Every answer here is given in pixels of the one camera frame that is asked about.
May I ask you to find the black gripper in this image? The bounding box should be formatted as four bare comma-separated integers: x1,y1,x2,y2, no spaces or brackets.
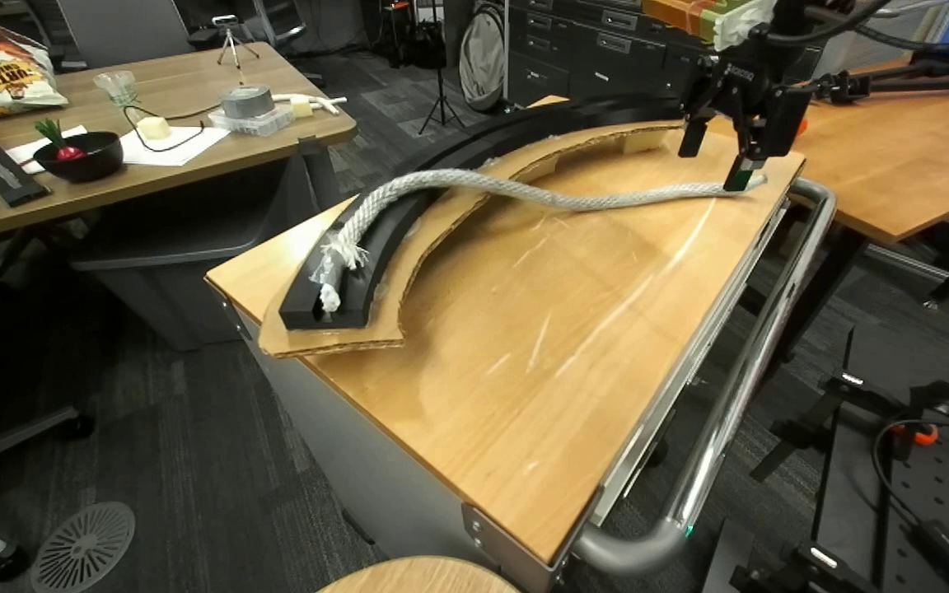
677,41,814,194

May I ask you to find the white braided rope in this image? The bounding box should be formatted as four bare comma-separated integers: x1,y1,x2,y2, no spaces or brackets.
314,167,767,319

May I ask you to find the small cream round object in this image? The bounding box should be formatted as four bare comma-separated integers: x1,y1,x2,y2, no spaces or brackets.
134,113,175,144

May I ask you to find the dark drawer cabinet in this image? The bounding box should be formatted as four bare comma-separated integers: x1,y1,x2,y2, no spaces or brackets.
504,0,719,113

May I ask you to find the wooden office desk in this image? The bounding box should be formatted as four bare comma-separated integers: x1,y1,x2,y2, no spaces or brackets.
681,61,949,316

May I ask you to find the black tripod lying flat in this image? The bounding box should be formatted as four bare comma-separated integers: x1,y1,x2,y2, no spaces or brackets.
809,58,949,109

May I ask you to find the round white fan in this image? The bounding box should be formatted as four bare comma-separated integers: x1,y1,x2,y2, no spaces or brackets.
456,4,512,113

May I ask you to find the black floor tripod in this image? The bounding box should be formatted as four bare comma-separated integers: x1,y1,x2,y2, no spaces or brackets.
420,0,473,139

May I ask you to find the orange clamp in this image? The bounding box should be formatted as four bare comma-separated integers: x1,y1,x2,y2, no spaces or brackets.
891,420,945,455

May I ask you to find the perforated metal breadboard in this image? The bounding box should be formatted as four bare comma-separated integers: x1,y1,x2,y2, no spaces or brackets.
702,438,949,593

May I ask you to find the silver metal cart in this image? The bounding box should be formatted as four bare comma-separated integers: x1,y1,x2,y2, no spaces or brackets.
205,118,842,593

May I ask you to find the small tabletop tripod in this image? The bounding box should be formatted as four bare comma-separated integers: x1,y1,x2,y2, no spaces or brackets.
209,10,263,73

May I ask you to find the round wooden stool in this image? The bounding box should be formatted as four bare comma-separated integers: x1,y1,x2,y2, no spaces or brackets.
317,554,526,593

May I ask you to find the light wooden board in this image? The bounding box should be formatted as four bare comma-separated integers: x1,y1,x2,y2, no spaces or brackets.
0,41,360,357

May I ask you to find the white paper sheet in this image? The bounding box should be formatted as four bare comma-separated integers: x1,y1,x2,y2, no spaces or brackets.
115,122,239,171

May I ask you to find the crumpled clear plastic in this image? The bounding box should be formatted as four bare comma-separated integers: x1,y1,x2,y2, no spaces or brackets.
93,71,141,109

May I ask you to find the grey office chair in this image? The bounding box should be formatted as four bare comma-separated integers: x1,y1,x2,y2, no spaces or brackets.
49,0,196,71

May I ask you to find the black bowl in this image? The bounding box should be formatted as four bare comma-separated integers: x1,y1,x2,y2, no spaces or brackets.
35,130,128,184

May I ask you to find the open chip bag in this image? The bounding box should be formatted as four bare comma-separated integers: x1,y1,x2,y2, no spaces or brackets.
0,24,72,122

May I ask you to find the round perforated floor disc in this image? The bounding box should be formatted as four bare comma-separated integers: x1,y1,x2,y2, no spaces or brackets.
29,500,138,593

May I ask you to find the black office chair base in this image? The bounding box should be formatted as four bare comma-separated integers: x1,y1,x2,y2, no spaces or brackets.
0,358,100,586

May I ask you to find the black curved rail object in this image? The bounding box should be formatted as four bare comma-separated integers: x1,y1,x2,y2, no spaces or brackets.
277,99,690,330

